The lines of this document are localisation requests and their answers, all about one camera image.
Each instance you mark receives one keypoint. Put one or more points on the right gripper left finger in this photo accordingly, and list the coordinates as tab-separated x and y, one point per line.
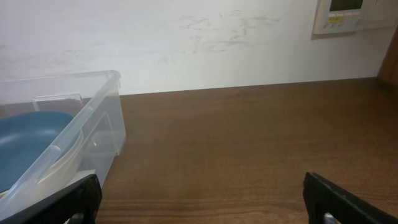
77	203

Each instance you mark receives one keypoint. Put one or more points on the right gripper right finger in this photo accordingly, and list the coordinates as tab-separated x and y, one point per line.
328	203

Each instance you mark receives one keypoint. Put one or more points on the cream large bowl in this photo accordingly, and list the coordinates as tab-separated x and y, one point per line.
14	163

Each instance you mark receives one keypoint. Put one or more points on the blue large bowl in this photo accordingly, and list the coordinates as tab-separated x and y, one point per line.
24	138

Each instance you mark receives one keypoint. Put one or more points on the clear plastic storage bin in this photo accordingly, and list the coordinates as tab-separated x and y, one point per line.
94	102

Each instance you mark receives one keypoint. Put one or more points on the brown wooden furniture edge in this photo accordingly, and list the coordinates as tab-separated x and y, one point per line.
388	70

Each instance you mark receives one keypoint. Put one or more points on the white wall control panel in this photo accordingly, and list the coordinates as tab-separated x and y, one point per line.
345	16

